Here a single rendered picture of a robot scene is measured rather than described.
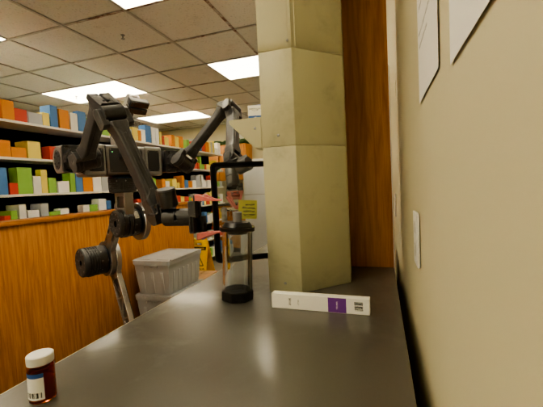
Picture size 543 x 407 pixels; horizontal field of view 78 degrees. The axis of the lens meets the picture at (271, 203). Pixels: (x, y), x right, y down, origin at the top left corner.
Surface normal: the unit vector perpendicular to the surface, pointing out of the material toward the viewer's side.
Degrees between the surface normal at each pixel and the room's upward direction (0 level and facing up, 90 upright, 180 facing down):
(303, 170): 90
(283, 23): 90
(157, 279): 96
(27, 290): 90
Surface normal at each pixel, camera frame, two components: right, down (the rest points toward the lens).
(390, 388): -0.05, -1.00
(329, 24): 0.44, 0.03
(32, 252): 0.95, -0.03
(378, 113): -0.30, 0.07
